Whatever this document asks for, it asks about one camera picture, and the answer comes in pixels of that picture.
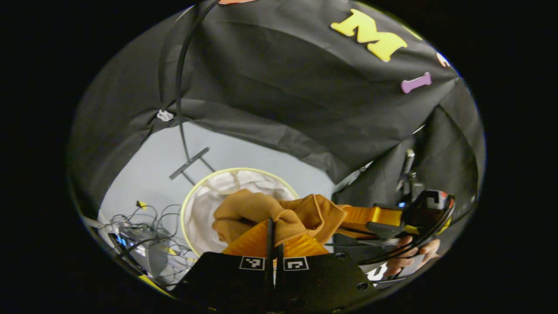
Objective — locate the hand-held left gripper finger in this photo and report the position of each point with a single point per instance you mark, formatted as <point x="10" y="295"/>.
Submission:
<point x="270" y="279"/>
<point x="280" y="283"/>

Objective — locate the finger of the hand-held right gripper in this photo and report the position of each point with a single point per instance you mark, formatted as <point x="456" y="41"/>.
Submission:
<point x="375" y="216"/>

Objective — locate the brown shirt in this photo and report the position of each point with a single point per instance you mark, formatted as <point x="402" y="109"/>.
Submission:
<point x="257" y="209"/>

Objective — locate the white mesh laundry hamper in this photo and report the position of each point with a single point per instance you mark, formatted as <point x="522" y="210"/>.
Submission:
<point x="205" y="209"/>

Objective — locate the black clothes rack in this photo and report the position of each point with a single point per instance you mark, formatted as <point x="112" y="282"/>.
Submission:
<point x="177" y="91"/>

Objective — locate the grey metal stand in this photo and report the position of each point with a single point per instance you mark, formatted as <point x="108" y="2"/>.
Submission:
<point x="408" y="161"/>

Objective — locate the grey electronic box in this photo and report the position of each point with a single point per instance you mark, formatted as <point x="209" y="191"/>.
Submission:
<point x="152" y="257"/>

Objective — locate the yellow floor tape piece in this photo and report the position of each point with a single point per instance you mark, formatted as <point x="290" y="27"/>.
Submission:
<point x="141" y="204"/>

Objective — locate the black backdrop cloth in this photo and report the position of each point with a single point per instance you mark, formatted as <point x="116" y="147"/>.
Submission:
<point x="283" y="87"/>

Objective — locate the white cloth tag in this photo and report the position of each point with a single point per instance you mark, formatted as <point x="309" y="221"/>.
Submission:
<point x="165" y="115"/>

